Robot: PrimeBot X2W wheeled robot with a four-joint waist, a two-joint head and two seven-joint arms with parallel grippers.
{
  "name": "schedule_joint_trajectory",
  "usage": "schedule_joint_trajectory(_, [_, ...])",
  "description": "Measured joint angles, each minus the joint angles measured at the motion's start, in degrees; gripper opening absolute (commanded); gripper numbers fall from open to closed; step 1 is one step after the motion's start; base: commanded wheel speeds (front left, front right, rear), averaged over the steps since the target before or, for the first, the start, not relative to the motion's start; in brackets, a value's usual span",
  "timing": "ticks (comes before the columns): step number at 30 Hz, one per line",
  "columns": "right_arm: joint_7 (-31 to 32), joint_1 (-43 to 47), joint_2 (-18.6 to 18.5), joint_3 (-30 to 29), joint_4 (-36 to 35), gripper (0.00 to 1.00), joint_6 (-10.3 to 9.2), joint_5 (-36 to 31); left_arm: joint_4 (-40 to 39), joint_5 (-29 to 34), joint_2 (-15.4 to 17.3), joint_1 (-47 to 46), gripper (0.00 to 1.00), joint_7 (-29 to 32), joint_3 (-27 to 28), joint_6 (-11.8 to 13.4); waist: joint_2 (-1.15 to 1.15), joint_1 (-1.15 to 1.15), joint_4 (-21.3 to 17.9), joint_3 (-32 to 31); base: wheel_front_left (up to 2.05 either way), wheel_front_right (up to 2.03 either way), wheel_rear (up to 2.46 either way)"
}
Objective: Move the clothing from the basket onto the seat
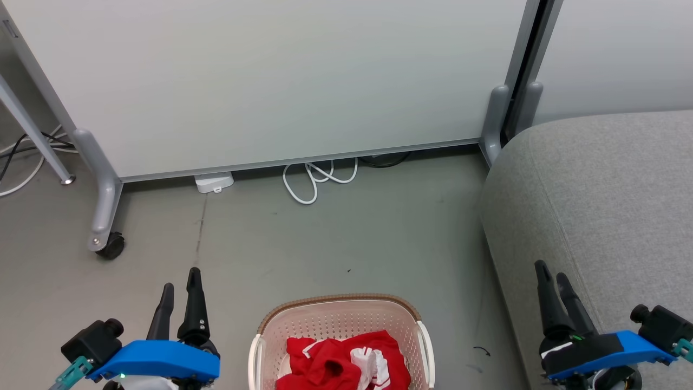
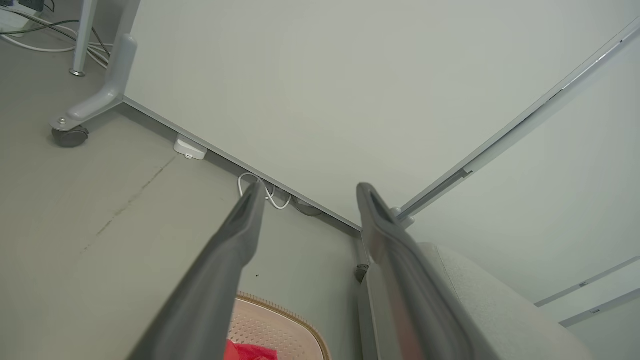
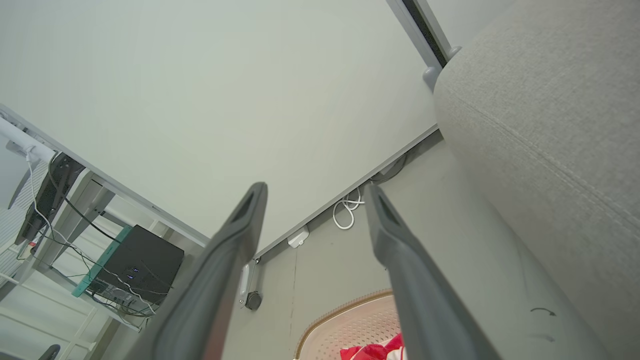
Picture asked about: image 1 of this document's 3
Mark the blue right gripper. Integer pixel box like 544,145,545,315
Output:
534,260,678,390

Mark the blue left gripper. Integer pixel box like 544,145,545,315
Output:
87,267,221,390

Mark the red and white garment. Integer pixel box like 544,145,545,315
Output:
276,330,411,390

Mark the grey fabric sofa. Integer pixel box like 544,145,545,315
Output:
479,110,693,390

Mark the black caster wheel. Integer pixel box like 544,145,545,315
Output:
96,232,126,260

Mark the white power adapter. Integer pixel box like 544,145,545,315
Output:
194,172,234,194

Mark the beige perforated laundry basket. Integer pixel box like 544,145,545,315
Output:
248,294,435,390

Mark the grey metal table leg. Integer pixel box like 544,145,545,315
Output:
0,73,76,186

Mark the wide white partition panel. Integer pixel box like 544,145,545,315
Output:
0,0,542,252

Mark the narrow white partition panel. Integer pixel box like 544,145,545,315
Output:
514,0,693,136

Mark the teal left camera connector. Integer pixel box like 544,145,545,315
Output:
49,356,93,390

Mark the looped white cable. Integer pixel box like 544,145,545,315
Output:
282,157,359,205

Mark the long white floor cable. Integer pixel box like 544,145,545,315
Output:
0,125,71,197

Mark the thin black floor cable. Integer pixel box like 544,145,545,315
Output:
0,133,75,182

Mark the black cable under partition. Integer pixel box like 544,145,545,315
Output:
359,152,412,168

